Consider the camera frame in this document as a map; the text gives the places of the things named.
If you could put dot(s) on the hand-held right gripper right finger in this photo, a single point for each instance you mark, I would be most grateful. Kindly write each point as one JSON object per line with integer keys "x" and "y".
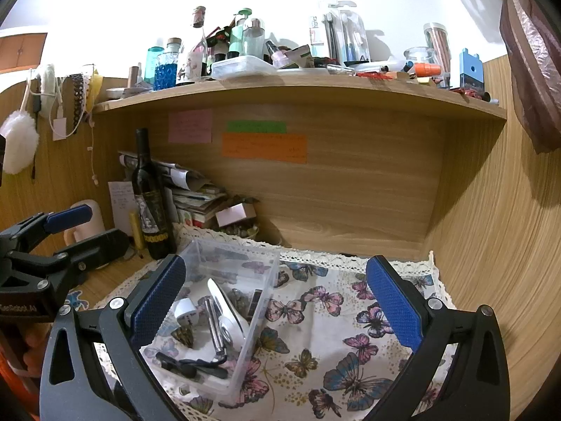
{"x": 394, "y": 300}

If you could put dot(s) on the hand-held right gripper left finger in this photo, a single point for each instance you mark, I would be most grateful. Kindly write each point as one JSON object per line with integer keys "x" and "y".
{"x": 157, "y": 298}

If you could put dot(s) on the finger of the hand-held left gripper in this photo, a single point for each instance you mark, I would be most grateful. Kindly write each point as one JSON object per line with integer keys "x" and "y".
{"x": 101, "y": 245}
{"x": 70, "y": 218}

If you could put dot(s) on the white power adapter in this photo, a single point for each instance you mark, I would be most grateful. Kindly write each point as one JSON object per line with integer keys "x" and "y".
{"x": 186, "y": 311}

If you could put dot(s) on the silver metal rod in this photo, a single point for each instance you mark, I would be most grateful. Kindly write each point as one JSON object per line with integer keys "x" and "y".
{"x": 213, "y": 324}

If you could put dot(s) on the white oval plastic dish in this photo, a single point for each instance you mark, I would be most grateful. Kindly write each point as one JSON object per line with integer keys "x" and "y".
{"x": 228, "y": 311}

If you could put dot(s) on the clear plastic storage container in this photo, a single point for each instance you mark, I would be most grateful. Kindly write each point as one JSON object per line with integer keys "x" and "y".
{"x": 245, "y": 359}

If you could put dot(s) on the person's left hand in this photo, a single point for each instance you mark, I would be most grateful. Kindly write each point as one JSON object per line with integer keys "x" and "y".
{"x": 35, "y": 346}

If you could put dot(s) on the beige plastic object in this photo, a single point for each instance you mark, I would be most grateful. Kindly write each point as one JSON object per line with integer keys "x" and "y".
{"x": 95, "y": 228}

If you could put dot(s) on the yellow tube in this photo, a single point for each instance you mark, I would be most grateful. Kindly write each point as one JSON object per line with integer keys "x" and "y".
{"x": 135, "y": 228}

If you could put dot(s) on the white paper note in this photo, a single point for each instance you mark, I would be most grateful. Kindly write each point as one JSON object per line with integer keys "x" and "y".
{"x": 120, "y": 201}

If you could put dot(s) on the butterfly print lace tablecloth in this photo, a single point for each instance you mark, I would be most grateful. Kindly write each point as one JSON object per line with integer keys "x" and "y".
{"x": 333, "y": 315}

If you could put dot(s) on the dark wine bottle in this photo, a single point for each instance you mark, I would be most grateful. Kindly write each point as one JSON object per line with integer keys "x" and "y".
{"x": 151, "y": 193}

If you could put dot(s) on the white fluffy puff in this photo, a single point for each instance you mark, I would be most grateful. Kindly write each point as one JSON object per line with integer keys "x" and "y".
{"x": 17, "y": 140}

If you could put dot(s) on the small dark box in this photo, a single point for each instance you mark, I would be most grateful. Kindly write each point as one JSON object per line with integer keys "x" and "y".
{"x": 257, "y": 302}

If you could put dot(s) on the pile of magazines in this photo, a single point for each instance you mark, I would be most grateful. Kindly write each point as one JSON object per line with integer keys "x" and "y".
{"x": 193, "y": 201}

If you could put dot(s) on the bowl of pebbles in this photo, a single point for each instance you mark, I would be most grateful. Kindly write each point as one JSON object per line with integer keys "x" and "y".
{"x": 241, "y": 231}

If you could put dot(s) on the small pink box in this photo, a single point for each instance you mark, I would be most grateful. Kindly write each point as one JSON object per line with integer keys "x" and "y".
{"x": 232, "y": 215}

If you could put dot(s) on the black lace headband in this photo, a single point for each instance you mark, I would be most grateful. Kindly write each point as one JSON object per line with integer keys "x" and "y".
{"x": 79, "y": 96}

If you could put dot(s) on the yellow headband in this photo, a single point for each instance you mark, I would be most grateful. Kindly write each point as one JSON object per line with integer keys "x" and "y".
{"x": 95, "y": 90}

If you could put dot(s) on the white fluffy headband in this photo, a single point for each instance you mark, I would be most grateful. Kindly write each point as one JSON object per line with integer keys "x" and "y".
{"x": 48, "y": 80}

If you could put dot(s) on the pink sticky note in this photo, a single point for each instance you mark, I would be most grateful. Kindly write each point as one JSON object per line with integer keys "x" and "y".
{"x": 190, "y": 126}

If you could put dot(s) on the cardboard tube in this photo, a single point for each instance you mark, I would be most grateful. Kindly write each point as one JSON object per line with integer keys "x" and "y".
{"x": 133, "y": 76}

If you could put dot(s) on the teal plastic bottle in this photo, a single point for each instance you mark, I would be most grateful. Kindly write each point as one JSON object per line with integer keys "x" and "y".
{"x": 152, "y": 63}

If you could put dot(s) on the blue glass bottle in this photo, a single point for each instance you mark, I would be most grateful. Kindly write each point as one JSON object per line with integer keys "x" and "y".
{"x": 167, "y": 72}

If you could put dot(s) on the orange sticky note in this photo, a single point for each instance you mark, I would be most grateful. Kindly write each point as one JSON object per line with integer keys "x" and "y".
{"x": 263, "y": 148}

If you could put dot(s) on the white printed mug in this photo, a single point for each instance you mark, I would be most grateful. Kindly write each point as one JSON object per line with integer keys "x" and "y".
{"x": 190, "y": 68}

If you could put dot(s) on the green sticky note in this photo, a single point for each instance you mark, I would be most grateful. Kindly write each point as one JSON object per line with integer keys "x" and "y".
{"x": 256, "y": 127}

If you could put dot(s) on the tall clear glass bottle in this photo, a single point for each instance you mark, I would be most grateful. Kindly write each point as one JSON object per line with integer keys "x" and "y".
{"x": 199, "y": 39}

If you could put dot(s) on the clear lidded plastic box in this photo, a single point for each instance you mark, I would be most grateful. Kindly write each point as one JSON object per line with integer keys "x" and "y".
{"x": 241, "y": 68}

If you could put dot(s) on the wooden shelf board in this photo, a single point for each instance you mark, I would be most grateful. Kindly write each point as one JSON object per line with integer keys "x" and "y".
{"x": 307, "y": 87}

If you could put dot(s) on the orange capped tube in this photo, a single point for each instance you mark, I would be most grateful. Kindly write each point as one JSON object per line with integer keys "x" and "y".
{"x": 427, "y": 69}

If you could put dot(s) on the blue plastic block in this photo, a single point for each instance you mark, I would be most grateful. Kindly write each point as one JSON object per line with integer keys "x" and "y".
{"x": 471, "y": 72}

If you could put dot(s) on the short glass jar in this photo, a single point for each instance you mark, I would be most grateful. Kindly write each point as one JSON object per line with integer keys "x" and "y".
{"x": 416, "y": 57}

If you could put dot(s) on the mint green pump bottle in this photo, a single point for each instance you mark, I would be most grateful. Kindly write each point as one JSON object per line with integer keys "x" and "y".
{"x": 237, "y": 35}

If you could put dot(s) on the clear tube of sticks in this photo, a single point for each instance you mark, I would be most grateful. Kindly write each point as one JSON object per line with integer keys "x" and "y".
{"x": 437, "y": 48}

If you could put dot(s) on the frosted bottle with silver cap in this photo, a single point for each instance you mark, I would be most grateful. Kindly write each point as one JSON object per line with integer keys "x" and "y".
{"x": 254, "y": 39}

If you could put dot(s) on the pink nail polish bottle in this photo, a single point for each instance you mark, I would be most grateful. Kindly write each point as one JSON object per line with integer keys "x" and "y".
{"x": 277, "y": 58}

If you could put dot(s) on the brown curtain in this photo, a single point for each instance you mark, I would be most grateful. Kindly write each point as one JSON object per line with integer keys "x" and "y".
{"x": 532, "y": 74}

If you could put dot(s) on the toothbrush blister pack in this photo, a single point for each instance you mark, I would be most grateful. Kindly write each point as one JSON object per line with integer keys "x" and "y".
{"x": 337, "y": 30}

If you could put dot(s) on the wooden wall cabinet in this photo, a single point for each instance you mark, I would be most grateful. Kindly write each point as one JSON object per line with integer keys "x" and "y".
{"x": 22, "y": 50}

